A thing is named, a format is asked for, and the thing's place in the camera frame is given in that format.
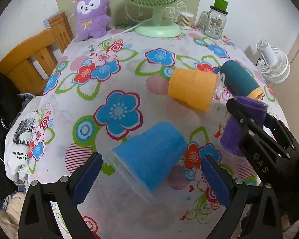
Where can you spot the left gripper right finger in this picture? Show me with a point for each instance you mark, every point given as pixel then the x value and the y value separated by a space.
pixel 264 219

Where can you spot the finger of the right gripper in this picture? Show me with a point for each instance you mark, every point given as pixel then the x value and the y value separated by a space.
pixel 271 123
pixel 242 120

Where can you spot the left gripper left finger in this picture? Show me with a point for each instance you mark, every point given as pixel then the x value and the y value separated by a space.
pixel 37 218

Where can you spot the purple cup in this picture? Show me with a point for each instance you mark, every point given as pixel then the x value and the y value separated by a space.
pixel 229 142

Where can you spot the dark teal cup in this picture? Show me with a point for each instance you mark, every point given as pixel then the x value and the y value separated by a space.
pixel 239 81

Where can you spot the orange cup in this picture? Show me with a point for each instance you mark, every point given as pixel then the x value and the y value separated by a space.
pixel 198 89

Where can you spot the blue cup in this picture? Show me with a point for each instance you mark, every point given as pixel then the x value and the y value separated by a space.
pixel 145 160

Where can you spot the green cup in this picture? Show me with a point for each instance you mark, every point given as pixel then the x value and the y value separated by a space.
pixel 221 4

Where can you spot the white standing fan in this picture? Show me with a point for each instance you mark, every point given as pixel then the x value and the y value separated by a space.
pixel 274 64

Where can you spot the white printed t-shirt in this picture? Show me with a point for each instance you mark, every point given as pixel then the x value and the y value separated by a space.
pixel 17 142

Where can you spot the floral tablecloth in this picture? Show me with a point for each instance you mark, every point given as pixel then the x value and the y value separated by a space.
pixel 104 92

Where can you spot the glass mason jar mug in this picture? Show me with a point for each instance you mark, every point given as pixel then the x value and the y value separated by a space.
pixel 213 22

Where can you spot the cotton swab container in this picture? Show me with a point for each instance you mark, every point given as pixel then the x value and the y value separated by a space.
pixel 185 20

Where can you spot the black clothing pile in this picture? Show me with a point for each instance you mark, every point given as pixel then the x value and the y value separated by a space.
pixel 10 105

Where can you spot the wooden chair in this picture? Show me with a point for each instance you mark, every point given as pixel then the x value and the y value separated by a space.
pixel 17 64

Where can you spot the beige patterned board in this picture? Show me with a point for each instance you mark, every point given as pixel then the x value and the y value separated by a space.
pixel 122 12

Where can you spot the purple plush toy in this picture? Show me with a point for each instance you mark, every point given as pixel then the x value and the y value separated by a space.
pixel 92 18

